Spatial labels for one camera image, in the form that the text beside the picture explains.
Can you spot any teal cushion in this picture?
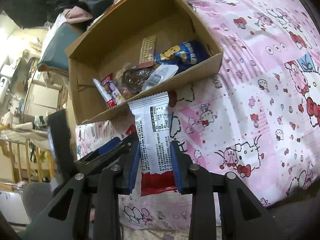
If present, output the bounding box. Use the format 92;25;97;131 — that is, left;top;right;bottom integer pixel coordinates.
37;23;83;76

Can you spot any pink cartoon print bedsheet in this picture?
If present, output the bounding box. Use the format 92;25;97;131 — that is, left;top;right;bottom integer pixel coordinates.
75;0;320;230

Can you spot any white blue snack packet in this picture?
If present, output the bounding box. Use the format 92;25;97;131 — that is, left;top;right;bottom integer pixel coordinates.
93;78;116;108

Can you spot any brown chocolate bar packet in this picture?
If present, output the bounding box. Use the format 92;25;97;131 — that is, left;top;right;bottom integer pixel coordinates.
142;64;179;91

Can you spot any red white biscuit packet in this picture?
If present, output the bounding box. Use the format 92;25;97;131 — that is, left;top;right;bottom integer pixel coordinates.
100;73;125;105

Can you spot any yellow cracker packet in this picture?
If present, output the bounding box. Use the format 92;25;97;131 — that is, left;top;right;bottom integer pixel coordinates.
138;35;157;68

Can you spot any dark dried meat packet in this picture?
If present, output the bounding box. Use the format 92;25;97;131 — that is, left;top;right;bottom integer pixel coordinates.
120;67;155;94

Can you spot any pink clothing pile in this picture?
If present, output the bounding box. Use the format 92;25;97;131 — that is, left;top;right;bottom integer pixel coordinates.
62;6;93;24

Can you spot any blue yellow chip bag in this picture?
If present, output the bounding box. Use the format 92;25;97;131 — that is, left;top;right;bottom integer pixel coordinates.
153;40;209;74

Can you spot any white red wafer packet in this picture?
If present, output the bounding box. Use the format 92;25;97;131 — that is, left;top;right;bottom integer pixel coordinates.
129;92;176;196

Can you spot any wooden chair frame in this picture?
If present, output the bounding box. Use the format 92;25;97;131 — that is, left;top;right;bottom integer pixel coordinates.
1;124;56;184

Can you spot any brown cardboard box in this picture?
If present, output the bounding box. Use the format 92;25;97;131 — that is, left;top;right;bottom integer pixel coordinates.
65;0;223;125

